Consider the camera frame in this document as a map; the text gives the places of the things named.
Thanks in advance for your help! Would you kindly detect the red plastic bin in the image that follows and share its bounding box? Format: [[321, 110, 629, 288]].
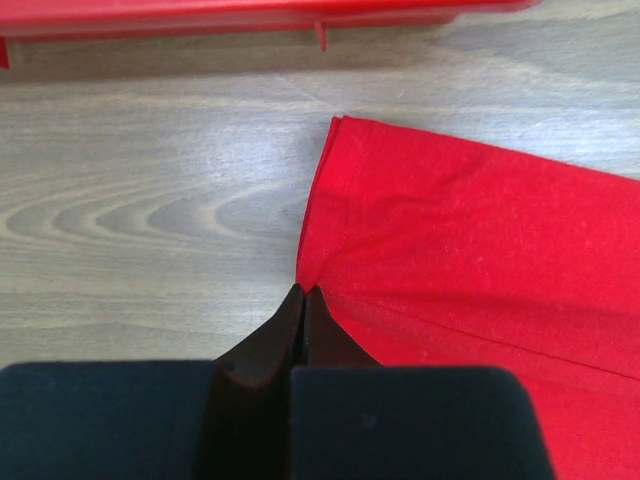
[[1, 0, 532, 69]]

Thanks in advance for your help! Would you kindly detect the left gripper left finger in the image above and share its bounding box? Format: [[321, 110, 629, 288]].
[[197, 285, 305, 479]]

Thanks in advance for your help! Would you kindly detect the red t shirt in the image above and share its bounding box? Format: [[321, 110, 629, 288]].
[[296, 117, 639, 479]]

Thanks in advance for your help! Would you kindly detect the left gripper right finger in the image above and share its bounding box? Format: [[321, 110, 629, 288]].
[[303, 286, 381, 369]]

